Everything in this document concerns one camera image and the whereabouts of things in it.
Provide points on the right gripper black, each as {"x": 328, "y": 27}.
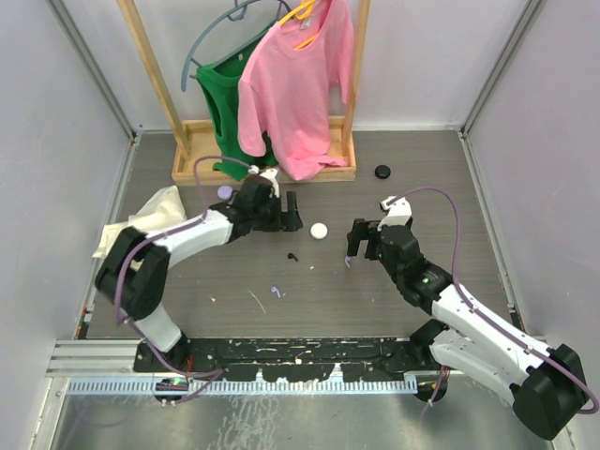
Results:
{"x": 367, "y": 231}

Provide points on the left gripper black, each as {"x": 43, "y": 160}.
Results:
{"x": 286, "y": 221}

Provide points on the white earbud case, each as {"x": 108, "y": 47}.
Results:
{"x": 318, "y": 231}

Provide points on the purple earbud case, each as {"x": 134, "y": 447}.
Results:
{"x": 225, "y": 192}

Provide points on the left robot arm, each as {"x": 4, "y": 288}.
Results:
{"x": 133, "y": 275}

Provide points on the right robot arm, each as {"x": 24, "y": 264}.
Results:
{"x": 545, "y": 386}

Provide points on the black earbud case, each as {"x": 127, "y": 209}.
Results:
{"x": 382, "y": 171}

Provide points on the cream cloth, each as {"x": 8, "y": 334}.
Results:
{"x": 162, "y": 210}

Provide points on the pink t-shirt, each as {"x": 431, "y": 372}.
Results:
{"x": 288, "y": 96}

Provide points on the green t-shirt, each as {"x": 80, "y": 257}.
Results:
{"x": 219, "y": 83}

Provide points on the yellow clothes hanger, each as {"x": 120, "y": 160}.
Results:
{"x": 305, "y": 30}

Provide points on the grey clothes hanger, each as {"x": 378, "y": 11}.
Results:
{"x": 229, "y": 33}

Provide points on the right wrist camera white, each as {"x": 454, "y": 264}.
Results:
{"x": 397, "y": 211}

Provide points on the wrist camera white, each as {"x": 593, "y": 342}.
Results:
{"x": 397, "y": 211}
{"x": 270, "y": 174}

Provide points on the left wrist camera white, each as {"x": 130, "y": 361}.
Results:
{"x": 270, "y": 174}

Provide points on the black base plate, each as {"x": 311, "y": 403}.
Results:
{"x": 295, "y": 360}

